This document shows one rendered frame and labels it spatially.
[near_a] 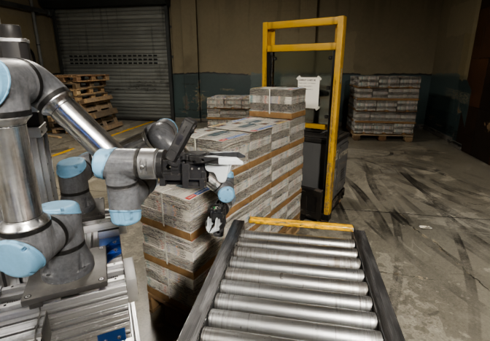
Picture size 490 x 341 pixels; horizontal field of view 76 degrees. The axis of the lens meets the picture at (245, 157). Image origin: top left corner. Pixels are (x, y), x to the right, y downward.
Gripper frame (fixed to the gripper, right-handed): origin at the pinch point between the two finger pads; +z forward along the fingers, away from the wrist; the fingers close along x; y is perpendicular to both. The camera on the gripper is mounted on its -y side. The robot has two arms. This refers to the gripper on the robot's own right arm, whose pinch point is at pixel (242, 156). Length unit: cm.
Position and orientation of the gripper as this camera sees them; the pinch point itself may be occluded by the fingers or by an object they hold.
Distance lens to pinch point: 76.0
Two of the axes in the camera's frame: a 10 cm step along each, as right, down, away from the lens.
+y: -0.1, 9.9, 1.4
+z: 10.0, 0.1, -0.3
